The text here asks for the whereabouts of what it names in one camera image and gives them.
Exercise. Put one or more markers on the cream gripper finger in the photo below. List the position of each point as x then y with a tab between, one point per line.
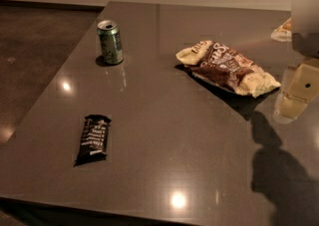
300	86

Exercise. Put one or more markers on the black rxbar chocolate bar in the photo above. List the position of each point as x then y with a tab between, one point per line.
94	139

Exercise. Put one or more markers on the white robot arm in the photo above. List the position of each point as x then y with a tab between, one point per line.
305	34

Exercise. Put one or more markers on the green soda can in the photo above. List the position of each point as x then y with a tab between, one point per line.
110	39

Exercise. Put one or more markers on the pale snack packet at edge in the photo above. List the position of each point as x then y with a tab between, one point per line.
283	32

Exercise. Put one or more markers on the brown white chip bag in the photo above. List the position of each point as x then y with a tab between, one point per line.
227	69

